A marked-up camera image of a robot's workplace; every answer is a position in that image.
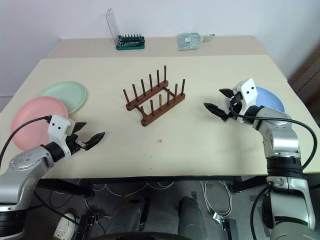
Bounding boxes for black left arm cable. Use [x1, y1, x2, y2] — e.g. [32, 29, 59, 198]
[0, 115, 52, 163]

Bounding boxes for dark rounded shape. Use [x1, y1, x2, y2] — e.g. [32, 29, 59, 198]
[178, 196, 204, 237]
[117, 197, 148, 236]

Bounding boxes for black floor box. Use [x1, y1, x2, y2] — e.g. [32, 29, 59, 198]
[219, 218, 239, 237]

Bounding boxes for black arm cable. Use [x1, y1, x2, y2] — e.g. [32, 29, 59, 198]
[0, 115, 52, 163]
[229, 109, 320, 176]

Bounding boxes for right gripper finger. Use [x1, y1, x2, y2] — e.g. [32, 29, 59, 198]
[203, 102, 231, 123]
[219, 87, 235, 99]

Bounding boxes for green plate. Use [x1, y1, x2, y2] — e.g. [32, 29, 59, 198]
[37, 80, 89, 116]

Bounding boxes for clear plastic bag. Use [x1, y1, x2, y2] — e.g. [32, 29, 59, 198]
[176, 32, 216, 52]

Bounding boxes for wooden dish rack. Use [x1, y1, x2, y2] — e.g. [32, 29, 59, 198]
[122, 65, 188, 127]

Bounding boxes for white coiled cable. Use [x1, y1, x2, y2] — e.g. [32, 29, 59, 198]
[199, 180, 234, 222]

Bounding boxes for blue plate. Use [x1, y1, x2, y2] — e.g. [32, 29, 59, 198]
[253, 86, 286, 114]

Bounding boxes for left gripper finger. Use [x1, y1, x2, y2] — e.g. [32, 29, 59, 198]
[73, 121, 88, 134]
[84, 131, 106, 151]

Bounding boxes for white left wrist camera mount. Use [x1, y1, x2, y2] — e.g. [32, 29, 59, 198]
[46, 114, 76, 156]

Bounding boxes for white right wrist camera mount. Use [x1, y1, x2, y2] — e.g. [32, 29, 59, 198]
[232, 78, 259, 125]

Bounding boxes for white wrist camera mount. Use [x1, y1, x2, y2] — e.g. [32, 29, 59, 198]
[46, 114, 76, 156]
[232, 78, 259, 125]

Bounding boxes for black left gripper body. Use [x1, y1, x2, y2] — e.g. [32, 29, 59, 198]
[64, 133, 88, 155]

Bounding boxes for white shoe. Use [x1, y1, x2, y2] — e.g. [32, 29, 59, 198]
[53, 212, 77, 240]

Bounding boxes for brown slatted furniture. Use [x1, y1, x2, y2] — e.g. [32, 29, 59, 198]
[286, 46, 320, 90]

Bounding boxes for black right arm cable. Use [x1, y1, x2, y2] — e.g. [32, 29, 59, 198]
[229, 109, 320, 176]

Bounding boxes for black table frame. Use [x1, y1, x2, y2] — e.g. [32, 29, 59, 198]
[36, 175, 251, 199]

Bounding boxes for thin white floor cable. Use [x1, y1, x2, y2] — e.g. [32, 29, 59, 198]
[84, 181, 176, 213]

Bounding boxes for green screwdriver bit case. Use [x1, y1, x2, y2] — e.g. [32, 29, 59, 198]
[104, 7, 147, 51]

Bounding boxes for red plate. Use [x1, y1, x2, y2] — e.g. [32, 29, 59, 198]
[10, 96, 69, 152]

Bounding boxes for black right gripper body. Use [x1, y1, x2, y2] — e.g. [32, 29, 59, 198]
[224, 91, 245, 120]

